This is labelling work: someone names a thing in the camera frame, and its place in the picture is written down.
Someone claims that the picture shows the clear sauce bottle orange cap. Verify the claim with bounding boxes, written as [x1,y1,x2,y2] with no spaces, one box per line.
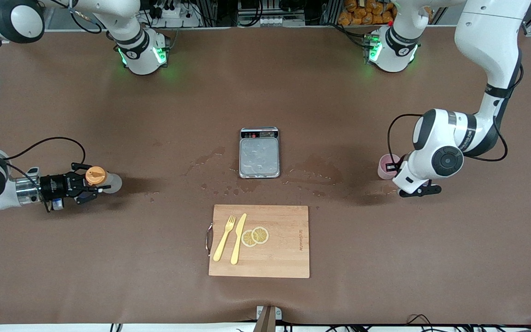
[85,166,123,194]

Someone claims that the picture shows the yellow plastic knife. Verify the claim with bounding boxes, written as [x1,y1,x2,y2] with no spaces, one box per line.
[230,213,248,266]

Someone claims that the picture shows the yellow plastic fork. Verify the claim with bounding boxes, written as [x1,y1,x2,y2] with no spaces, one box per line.
[213,215,237,262]

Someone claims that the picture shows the white power strip with plugs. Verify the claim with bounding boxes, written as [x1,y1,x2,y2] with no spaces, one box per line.
[153,2,188,19]

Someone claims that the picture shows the pink plastic cup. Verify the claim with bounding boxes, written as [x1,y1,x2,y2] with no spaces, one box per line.
[377,154,403,180]

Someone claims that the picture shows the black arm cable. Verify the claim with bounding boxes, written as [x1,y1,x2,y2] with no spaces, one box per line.
[387,62,524,172]
[0,136,86,169]

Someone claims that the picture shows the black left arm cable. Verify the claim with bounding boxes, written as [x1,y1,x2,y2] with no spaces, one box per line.
[387,62,524,172]

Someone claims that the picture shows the pile of orange snacks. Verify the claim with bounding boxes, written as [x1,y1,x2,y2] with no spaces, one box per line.
[338,0,397,26]

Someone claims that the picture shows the silver digital kitchen scale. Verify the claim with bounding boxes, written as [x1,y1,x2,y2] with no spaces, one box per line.
[239,127,281,179]

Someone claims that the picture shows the metal table edge bracket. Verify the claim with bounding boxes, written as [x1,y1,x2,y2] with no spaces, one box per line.
[255,305,283,332]

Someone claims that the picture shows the wooden cutting board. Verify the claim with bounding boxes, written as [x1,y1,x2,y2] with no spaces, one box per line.
[206,204,311,279]

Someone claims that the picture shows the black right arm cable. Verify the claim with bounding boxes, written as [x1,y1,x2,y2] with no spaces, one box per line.
[0,136,86,169]

